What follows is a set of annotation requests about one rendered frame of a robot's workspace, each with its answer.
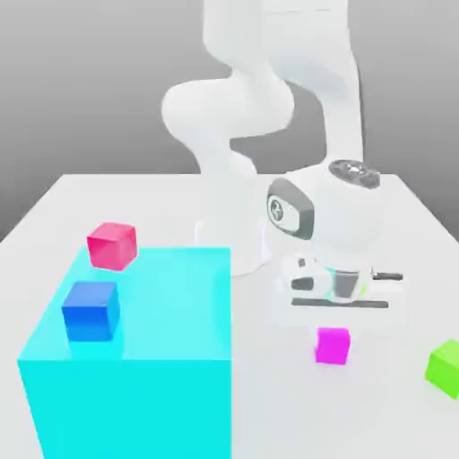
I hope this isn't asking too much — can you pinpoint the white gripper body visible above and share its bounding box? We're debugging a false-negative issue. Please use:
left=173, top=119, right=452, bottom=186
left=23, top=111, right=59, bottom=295
left=275, top=292, right=406, bottom=329

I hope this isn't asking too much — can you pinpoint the small magenta cube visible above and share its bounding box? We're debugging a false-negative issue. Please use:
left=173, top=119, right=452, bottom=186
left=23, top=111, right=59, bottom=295
left=315, top=326, right=351, bottom=366

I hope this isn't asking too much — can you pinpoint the small green cube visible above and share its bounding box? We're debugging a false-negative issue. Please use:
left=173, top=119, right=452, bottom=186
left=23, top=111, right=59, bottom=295
left=425, top=339, right=459, bottom=400

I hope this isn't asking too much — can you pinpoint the small red cube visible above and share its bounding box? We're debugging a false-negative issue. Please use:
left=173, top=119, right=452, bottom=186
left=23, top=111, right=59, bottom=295
left=86, top=221, right=139, bottom=273

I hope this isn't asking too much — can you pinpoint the small blue cube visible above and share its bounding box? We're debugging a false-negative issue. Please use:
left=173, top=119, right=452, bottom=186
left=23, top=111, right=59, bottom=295
left=61, top=281, right=121, bottom=342

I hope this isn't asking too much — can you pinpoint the large cyan box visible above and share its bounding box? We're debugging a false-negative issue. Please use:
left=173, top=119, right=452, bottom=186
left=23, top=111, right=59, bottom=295
left=16, top=246, right=233, bottom=459

